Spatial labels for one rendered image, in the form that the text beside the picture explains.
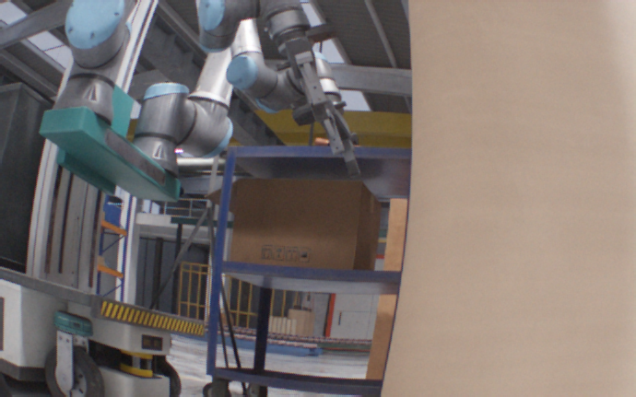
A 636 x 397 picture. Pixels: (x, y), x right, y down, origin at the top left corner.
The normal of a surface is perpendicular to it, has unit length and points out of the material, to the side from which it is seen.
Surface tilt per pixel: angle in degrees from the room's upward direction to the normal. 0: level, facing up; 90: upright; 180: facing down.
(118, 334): 90
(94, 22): 95
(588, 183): 90
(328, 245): 90
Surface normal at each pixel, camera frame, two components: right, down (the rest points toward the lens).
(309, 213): -0.32, -0.25
